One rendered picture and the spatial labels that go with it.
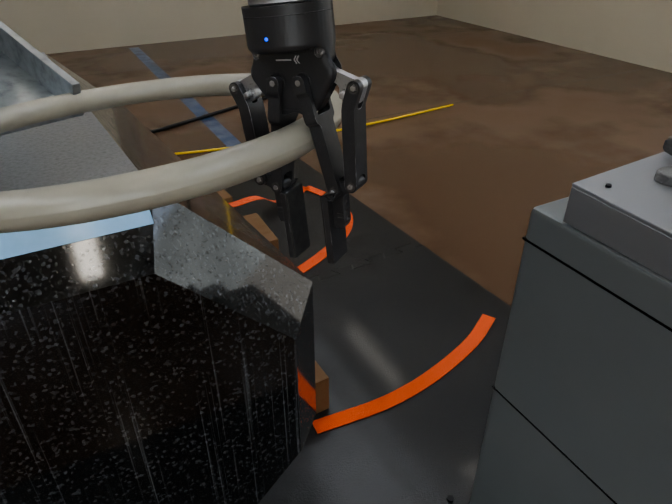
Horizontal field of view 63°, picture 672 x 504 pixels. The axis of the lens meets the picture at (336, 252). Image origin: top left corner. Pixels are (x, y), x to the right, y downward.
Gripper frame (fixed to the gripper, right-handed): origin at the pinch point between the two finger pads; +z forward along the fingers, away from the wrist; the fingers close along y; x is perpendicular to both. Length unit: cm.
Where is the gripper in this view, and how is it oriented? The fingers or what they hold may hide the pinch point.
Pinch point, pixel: (315, 224)
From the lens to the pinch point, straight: 54.5
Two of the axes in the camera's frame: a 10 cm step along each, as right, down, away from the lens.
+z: 1.0, 8.9, 4.5
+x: -4.5, 4.4, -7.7
